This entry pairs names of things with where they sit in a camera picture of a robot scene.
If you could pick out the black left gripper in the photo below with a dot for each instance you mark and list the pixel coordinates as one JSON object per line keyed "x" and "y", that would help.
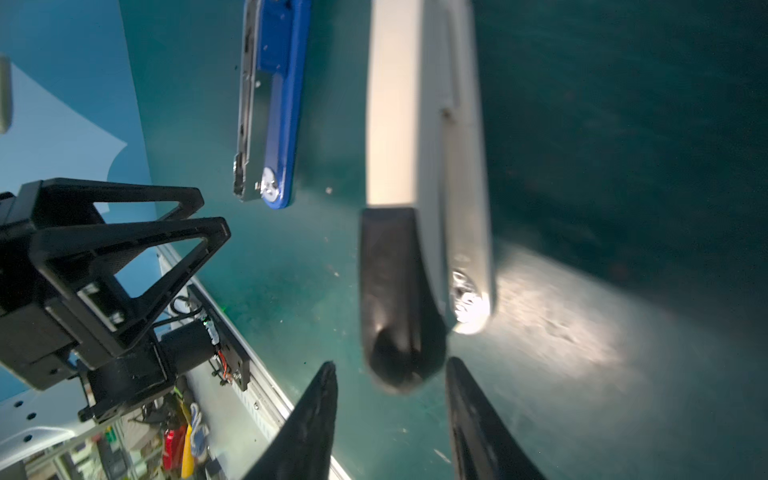
{"x": 65, "y": 314}

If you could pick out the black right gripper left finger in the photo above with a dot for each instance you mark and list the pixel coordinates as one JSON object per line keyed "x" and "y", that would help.
{"x": 302, "y": 448}

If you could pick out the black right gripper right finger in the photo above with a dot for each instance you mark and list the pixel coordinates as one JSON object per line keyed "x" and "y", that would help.
{"x": 482, "y": 446}

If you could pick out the beige black stapler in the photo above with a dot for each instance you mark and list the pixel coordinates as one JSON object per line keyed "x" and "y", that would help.
{"x": 425, "y": 259}

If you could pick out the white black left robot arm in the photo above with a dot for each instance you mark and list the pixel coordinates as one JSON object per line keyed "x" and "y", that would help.
{"x": 37, "y": 419}

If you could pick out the aluminium front rail frame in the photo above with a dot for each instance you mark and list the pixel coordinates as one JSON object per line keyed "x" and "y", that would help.
{"x": 241, "y": 423}

